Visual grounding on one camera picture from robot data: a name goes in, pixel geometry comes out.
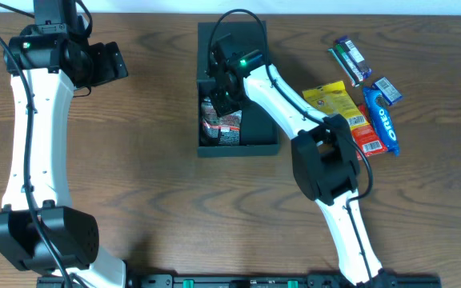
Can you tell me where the black red snack packet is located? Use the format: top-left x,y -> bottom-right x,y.
200,98 -> 242,146

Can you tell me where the dark green box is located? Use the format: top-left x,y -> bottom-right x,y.
196,22 -> 279,158

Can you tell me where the yellow Hacks candy bag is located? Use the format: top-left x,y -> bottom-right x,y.
303,81 -> 369,130

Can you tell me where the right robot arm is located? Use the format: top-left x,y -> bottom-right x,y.
207,35 -> 383,287

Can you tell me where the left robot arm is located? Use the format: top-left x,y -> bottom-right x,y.
0,0 -> 128,287

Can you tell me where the blue Oreo cookie pack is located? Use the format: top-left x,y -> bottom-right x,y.
363,86 -> 400,156

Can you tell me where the green chocolate bar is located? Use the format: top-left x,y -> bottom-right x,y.
328,45 -> 364,87

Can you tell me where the dark blue chocolate bar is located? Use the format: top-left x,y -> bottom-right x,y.
336,36 -> 372,78

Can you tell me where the small blue box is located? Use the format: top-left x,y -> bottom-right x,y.
373,77 -> 403,106

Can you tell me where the right black cable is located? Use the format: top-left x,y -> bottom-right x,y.
207,8 -> 375,281

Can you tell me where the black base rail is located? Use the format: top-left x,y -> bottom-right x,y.
36,273 -> 443,288

